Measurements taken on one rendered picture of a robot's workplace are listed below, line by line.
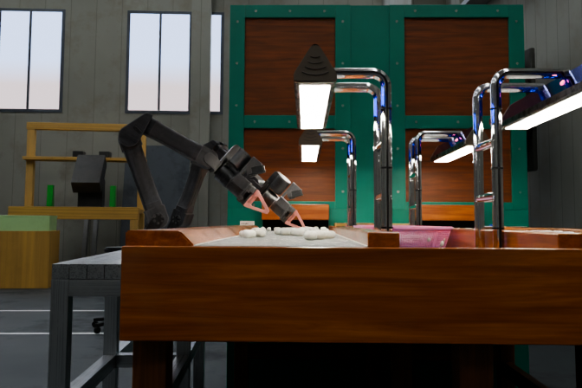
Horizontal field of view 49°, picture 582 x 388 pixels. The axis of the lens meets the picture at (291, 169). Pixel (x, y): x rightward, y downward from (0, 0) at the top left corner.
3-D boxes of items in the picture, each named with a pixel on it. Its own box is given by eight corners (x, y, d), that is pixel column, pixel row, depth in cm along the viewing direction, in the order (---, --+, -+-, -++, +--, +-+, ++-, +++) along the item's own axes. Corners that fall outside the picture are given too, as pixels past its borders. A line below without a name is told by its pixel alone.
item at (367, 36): (227, 208, 292) (229, 4, 300) (239, 210, 347) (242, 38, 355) (528, 210, 289) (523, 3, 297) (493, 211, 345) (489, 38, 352)
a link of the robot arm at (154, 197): (169, 224, 202) (134, 126, 202) (171, 224, 196) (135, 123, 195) (150, 231, 201) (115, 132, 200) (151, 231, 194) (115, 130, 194)
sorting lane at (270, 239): (193, 256, 111) (193, 244, 111) (261, 235, 291) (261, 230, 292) (367, 258, 110) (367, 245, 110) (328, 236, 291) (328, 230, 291)
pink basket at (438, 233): (365, 261, 175) (365, 226, 176) (357, 255, 202) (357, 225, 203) (463, 261, 175) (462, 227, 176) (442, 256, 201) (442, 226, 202)
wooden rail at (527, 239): (559, 298, 109) (558, 232, 110) (400, 250, 289) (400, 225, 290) (592, 298, 109) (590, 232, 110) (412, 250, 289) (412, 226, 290)
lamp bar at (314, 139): (298, 144, 216) (298, 123, 216) (300, 161, 278) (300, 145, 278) (322, 145, 216) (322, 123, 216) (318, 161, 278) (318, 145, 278)
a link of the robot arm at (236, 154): (248, 160, 213) (222, 135, 211) (254, 158, 204) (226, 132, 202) (224, 185, 210) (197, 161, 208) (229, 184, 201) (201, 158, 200)
